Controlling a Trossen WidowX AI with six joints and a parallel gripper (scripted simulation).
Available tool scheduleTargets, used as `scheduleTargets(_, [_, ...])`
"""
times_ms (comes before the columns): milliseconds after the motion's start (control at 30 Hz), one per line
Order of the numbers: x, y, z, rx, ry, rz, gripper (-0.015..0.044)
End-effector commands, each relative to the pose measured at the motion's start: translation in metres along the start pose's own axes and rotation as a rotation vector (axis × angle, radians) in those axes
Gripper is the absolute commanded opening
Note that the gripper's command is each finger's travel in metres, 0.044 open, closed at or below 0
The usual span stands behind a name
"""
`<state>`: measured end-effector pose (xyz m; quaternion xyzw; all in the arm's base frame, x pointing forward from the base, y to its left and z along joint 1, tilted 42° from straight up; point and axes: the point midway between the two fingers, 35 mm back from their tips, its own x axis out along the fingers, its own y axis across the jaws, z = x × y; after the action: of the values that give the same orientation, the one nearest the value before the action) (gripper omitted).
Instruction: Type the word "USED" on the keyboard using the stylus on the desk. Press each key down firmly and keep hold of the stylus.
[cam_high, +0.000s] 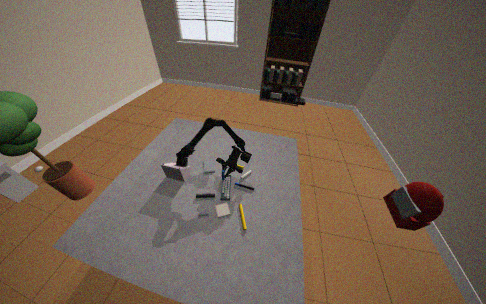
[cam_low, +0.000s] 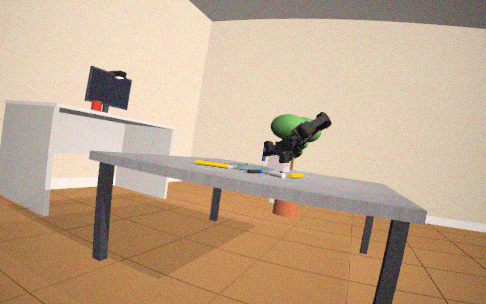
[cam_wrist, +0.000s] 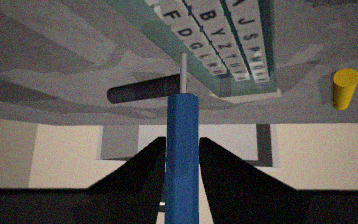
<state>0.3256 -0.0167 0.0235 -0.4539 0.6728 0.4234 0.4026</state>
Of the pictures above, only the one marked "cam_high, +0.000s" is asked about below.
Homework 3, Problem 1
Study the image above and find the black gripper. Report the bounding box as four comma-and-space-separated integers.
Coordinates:
216, 154, 243, 178

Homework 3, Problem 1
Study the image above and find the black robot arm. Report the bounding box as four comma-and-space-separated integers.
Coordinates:
174, 118, 252, 167

